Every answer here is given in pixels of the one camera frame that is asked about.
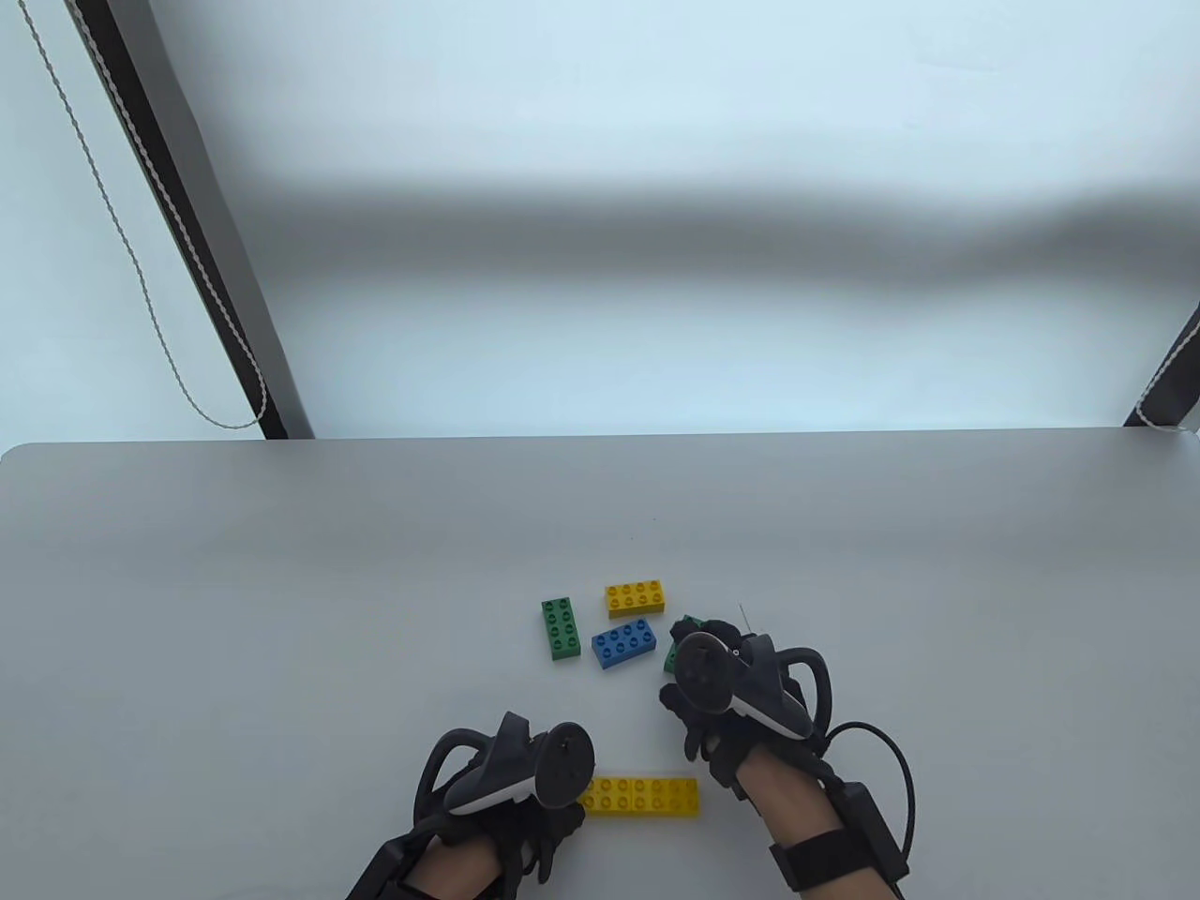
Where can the person's left hand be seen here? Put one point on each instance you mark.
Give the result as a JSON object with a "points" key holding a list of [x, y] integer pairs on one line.
{"points": [[525, 839]]}

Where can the person's right hand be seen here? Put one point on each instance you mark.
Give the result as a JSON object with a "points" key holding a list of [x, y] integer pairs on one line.
{"points": [[712, 745]]}

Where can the yellow lego brick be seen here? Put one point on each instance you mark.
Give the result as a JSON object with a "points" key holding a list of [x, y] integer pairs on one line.
{"points": [[614, 797], [637, 597], [667, 797]]}

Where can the green lego brick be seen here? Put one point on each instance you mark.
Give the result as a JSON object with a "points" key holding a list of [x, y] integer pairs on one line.
{"points": [[561, 629], [668, 660]]}

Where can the blue lego brick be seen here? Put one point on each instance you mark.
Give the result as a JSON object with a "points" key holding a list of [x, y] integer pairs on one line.
{"points": [[624, 644]]}

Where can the person's left forearm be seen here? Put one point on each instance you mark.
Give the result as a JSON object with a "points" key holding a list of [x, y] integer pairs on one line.
{"points": [[455, 877]]}

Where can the person's right forearm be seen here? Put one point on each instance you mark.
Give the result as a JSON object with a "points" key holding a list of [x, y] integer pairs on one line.
{"points": [[787, 797]]}

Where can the black motion controller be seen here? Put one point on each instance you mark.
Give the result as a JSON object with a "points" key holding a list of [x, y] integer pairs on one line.
{"points": [[750, 684], [511, 773]]}

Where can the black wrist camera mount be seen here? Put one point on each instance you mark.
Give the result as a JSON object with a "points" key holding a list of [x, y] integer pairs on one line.
{"points": [[380, 872], [877, 830]]}

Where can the black frame post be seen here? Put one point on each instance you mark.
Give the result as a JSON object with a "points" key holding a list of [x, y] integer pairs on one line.
{"points": [[217, 225], [1172, 398]]}

